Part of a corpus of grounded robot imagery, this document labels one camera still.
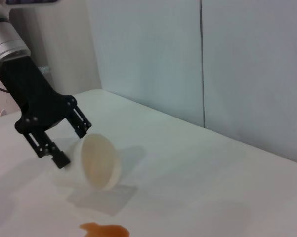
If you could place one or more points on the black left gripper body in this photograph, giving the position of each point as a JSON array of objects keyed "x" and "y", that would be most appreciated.
[{"x": 32, "y": 98}]

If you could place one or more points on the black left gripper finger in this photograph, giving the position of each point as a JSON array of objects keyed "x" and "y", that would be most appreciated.
[
  {"x": 45, "y": 145},
  {"x": 80, "y": 123}
]

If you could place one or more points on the white paper cup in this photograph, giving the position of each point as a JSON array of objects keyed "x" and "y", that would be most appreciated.
[{"x": 98, "y": 163}]

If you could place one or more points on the brown liquid stain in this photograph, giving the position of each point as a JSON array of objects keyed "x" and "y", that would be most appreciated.
[{"x": 106, "y": 229}]

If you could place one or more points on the small metal bracket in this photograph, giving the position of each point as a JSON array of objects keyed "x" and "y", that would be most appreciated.
[{"x": 45, "y": 69}]

